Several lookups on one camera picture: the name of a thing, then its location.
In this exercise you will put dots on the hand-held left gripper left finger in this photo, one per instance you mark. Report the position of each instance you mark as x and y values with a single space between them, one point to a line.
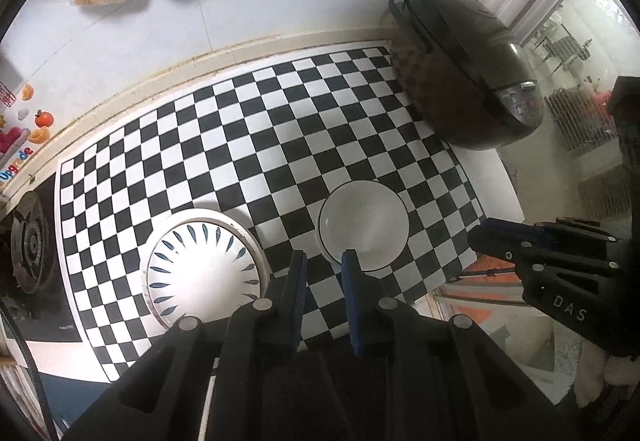
299 291

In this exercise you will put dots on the orange fruit sticker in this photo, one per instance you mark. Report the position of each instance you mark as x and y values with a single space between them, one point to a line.
39 136

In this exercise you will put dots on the plain white bowl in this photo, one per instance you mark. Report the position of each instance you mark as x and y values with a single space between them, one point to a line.
365 221

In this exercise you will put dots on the dark blue cabinet door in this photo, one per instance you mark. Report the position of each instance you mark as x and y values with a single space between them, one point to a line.
75 401

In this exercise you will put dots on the black and white checkered mat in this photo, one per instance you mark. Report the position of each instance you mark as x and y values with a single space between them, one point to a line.
250 131

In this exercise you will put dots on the white plate with pink flower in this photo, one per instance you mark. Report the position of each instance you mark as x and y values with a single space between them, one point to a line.
251 235

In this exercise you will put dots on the colourful letter sticker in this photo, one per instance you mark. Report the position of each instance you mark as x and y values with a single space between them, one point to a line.
15 167

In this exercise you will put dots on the dark rice cooker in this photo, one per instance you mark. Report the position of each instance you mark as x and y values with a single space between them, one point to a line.
465 81

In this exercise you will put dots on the red fruit sticker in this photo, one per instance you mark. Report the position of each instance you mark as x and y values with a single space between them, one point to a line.
43 118

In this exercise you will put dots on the person's right hand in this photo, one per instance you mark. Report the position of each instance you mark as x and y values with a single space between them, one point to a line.
595 371

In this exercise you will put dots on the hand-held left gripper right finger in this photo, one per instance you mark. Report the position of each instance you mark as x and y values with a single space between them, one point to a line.
350 303

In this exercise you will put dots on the black gas stove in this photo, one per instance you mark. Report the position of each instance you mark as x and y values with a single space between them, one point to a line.
32 241

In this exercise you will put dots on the red heart sticker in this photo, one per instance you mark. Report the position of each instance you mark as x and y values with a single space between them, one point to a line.
11 140

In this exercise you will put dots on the orange patterned floor mat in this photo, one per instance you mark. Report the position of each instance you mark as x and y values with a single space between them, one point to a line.
480 291

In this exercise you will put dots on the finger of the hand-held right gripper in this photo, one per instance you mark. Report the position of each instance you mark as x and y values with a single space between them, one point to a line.
500 243
580 228

